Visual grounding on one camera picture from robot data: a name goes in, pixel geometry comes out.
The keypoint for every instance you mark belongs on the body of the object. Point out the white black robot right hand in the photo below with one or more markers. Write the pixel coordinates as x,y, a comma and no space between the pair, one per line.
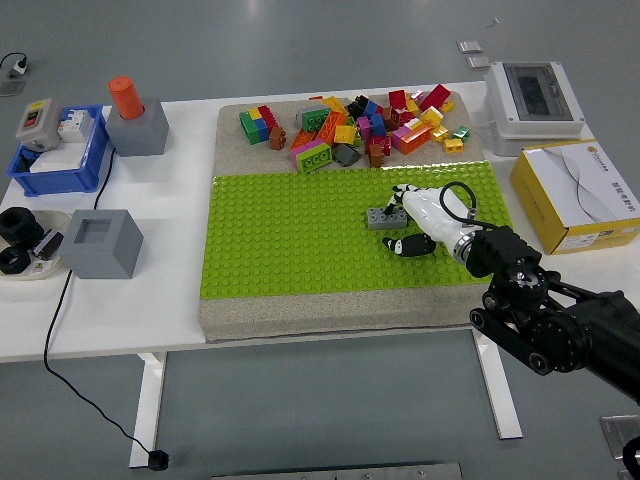
432,215

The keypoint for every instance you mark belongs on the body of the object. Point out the grey building brick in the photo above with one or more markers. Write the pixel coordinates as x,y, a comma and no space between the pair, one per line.
380,220

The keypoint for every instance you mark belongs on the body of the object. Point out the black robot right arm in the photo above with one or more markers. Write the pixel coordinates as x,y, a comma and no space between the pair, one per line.
550,325

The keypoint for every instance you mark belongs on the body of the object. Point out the large orange brick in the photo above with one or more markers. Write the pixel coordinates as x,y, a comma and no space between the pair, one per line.
417,140

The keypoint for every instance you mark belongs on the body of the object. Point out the brown brick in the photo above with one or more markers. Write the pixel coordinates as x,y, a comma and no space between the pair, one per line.
392,118
377,159
277,140

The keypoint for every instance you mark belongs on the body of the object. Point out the shiny gold brick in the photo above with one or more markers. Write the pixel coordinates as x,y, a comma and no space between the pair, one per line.
439,134

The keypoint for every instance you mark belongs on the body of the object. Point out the small green brick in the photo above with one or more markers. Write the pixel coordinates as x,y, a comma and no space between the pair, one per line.
462,133

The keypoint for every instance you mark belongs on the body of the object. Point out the dark grey slope brick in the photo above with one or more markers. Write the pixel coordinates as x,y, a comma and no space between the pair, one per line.
347,155

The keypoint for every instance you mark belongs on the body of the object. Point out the blue brick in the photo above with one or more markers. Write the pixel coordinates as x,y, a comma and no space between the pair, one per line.
372,108
259,126
377,124

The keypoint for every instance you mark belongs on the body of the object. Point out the small orange brick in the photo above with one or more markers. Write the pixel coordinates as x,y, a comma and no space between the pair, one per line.
447,106

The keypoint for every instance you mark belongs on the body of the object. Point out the magenta brick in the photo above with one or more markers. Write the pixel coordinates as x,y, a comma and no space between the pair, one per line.
364,125

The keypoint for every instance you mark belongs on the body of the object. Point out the long red brick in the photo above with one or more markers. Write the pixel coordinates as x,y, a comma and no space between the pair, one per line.
435,96

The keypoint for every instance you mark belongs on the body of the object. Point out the small pink brick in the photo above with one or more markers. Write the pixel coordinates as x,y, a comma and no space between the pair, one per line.
418,95

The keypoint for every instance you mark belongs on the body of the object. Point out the lime green brick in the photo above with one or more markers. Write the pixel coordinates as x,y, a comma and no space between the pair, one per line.
316,160

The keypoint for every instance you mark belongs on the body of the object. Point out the black brick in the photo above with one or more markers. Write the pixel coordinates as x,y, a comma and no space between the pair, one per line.
357,107

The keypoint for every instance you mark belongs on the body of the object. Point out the green studded baseplate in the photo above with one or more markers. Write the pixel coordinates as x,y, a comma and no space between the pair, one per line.
300,240

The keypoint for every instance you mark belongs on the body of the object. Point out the yellow orange brick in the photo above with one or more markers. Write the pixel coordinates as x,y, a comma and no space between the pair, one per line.
335,104

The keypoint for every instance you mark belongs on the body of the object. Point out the grey brick green studs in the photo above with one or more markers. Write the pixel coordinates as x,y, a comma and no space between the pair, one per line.
311,120

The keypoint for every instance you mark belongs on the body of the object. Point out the long metal floor plate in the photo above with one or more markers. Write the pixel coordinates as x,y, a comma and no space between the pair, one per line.
337,471

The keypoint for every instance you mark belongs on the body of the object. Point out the white plate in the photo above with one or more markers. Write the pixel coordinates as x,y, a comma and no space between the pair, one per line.
47,270

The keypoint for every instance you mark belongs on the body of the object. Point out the grey floor plate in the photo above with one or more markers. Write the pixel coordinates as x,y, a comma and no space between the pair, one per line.
11,88

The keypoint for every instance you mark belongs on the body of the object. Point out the yellow cardboard box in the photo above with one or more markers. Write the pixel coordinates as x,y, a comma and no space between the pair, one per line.
545,205

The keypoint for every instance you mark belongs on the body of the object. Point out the white electrical distribution box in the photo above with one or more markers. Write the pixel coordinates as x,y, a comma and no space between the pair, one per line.
505,110

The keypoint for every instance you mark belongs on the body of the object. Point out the grey-brown mat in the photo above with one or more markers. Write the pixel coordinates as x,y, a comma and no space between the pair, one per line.
350,315

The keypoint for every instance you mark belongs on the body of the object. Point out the white table leg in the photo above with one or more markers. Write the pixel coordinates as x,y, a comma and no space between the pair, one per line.
500,400
147,400

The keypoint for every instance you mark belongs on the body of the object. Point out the metal floor box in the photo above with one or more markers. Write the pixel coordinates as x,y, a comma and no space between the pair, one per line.
612,432

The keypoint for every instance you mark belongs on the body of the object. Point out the grey block round hole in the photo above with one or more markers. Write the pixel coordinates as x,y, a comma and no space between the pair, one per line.
138,135

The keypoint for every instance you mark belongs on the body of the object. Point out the orange cylinder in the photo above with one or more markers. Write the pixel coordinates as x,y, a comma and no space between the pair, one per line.
126,98

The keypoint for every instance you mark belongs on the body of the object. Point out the grey block square recess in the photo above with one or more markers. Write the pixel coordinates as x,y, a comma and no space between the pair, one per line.
96,258

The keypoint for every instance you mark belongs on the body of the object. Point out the white circuit breaker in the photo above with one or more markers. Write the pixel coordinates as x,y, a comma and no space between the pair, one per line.
76,125

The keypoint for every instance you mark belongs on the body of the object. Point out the black plug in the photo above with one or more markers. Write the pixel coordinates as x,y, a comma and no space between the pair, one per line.
157,460

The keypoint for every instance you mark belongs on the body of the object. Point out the blue plastic bin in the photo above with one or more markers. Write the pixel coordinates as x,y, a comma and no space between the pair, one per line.
56,183

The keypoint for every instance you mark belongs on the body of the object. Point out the small brown block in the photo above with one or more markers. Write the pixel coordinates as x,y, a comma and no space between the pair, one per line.
49,245

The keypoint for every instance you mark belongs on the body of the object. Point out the large black nut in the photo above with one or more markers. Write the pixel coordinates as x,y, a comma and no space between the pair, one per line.
18,225

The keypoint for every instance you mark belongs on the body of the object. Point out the small black nut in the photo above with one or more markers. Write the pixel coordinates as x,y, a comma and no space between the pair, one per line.
13,261

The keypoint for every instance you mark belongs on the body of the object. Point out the white floor socket plug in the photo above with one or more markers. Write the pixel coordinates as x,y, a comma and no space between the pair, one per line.
19,66

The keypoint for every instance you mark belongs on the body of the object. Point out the grey switch box red button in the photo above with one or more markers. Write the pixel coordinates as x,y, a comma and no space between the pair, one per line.
37,123

